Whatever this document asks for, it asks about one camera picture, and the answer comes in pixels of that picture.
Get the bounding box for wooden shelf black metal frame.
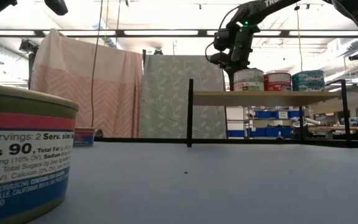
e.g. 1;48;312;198
186;78;352;149

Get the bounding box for red blue label salmon can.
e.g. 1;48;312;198
73;126;96;147
0;82;80;224

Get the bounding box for yellow hanging cable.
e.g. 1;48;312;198
293;4;307;73

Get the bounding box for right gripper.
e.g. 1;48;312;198
209;24;261;91

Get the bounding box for pink chevron curtain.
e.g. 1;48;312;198
29;28;144;139

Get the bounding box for blue storage bins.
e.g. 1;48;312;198
227;105;311;139

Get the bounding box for red label seafood can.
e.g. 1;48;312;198
264;82;292;92
263;72;292;84

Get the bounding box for green leaf print curtain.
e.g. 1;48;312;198
139;54;228;140

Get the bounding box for black hanging cable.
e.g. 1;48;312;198
90;0;104;128

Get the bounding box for long LED light bar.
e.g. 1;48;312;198
0;29;358;39

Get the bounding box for black mounted camera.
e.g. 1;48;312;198
19;39;40;56

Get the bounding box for wooden workbench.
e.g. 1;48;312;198
306;124;358;141

